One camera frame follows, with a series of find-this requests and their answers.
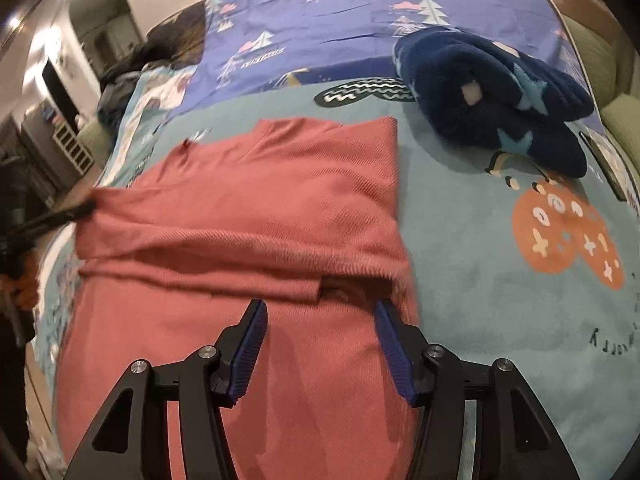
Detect coral pink knit sweater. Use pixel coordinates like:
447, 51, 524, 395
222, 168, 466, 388
54, 117, 418, 479

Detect dark clothes pile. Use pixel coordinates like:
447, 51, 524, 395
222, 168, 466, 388
96, 42, 171, 138

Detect person's left hand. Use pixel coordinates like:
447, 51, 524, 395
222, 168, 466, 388
1, 252, 39, 311

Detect white shelf rack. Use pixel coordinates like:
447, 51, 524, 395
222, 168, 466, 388
52, 122, 94, 176

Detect green cushion at left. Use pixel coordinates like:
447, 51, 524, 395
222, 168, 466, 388
78, 117, 115, 167

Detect teal patterned bed quilt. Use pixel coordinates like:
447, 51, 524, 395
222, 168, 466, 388
37, 80, 639, 479

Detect dark brown headboard blanket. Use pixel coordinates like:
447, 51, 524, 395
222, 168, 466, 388
146, 0, 207, 68

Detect navy star fleece garment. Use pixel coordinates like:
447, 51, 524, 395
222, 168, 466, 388
393, 26, 594, 179

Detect near green pillow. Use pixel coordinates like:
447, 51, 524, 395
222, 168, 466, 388
601, 93, 640, 169

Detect green pillow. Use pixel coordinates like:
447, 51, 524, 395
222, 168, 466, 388
563, 15, 617, 108
601, 93, 640, 169

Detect purple tree print sheet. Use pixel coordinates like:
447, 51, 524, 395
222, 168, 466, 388
173, 0, 588, 115

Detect far green pillow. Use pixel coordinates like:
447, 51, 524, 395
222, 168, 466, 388
563, 15, 617, 108

